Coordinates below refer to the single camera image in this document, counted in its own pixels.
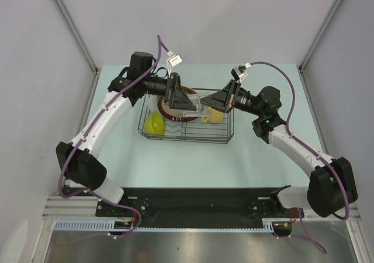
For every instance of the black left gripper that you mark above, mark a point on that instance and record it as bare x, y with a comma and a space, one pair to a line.
176, 99

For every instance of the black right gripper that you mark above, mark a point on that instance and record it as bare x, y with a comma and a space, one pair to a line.
225, 99

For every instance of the beige mug yellow handle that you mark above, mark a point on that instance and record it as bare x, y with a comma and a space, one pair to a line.
212, 116

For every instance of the red rimmed round plate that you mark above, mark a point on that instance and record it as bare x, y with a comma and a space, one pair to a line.
174, 115

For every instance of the clear plastic cup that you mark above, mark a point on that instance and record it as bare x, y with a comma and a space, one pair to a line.
202, 110

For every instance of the white bowl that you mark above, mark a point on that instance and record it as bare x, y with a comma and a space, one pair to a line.
152, 103

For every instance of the dark wire dish rack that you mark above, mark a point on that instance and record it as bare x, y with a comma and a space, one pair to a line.
194, 131

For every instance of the yellow green bowl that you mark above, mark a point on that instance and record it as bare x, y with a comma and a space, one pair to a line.
154, 124

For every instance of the beige bird pattern plate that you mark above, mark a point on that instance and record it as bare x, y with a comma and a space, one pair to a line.
188, 90

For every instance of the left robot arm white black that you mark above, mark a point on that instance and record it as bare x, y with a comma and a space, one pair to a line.
78, 159

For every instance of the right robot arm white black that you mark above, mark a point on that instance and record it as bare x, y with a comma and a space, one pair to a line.
331, 181

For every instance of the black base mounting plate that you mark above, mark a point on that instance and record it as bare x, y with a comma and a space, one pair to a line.
248, 202

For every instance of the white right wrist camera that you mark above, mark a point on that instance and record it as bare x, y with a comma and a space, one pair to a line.
239, 73

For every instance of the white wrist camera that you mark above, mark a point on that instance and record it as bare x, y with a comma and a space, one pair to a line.
172, 61
239, 73

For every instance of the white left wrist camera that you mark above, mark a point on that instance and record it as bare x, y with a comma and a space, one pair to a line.
172, 61

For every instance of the white slotted cable duct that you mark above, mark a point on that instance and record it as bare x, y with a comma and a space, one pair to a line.
121, 226

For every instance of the left aluminium frame post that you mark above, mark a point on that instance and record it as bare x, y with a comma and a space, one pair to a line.
75, 34

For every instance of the aluminium frame post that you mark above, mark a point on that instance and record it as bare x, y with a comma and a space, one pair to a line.
322, 31
75, 34

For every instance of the aluminium front rail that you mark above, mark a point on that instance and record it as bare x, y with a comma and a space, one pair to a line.
84, 207

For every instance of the right aluminium frame post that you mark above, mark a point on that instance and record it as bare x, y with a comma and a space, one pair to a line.
322, 31

